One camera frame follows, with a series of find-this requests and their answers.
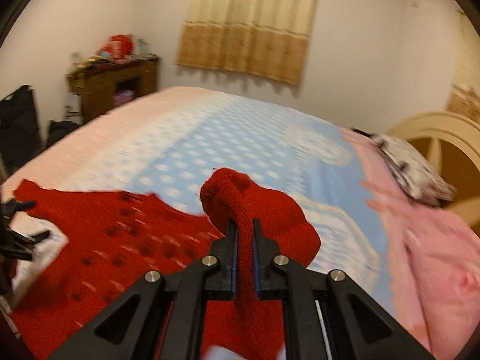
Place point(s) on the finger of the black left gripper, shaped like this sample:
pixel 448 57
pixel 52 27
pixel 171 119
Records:
pixel 12 206
pixel 17 246

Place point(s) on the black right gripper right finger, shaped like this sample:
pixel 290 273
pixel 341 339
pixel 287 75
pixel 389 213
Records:
pixel 327 316

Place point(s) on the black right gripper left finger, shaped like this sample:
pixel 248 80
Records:
pixel 160 316

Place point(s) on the red knit sweater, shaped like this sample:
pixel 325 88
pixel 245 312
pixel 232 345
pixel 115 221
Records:
pixel 116 237

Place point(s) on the pink quilt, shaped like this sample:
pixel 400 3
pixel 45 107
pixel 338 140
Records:
pixel 433 258

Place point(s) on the dark wooden desk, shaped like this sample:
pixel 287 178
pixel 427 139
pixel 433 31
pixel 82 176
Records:
pixel 98 85

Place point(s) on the blue polka dot bedspread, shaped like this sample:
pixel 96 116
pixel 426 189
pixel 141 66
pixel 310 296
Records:
pixel 170 142

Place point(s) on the white patterned pillow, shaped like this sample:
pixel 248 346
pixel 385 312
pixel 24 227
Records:
pixel 415 176

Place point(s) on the red gift bag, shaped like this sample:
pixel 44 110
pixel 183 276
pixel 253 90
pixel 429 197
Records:
pixel 118 47

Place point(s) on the cream wooden headboard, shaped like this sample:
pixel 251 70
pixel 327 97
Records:
pixel 450 143

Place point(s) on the beige patterned curtain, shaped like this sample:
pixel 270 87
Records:
pixel 264 38

